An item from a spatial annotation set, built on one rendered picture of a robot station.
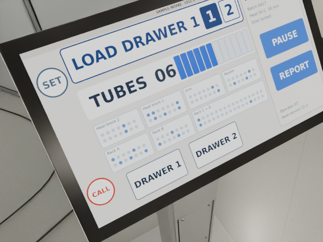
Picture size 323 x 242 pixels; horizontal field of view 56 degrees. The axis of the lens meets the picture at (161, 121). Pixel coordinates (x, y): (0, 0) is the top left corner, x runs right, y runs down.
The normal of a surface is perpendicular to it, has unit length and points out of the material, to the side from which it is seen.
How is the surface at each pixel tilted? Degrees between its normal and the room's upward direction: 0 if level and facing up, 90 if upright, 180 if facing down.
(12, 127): 0
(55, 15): 90
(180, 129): 50
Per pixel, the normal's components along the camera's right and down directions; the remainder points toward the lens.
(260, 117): 0.32, 0.04
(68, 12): -0.44, 0.68
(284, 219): -0.07, -0.67
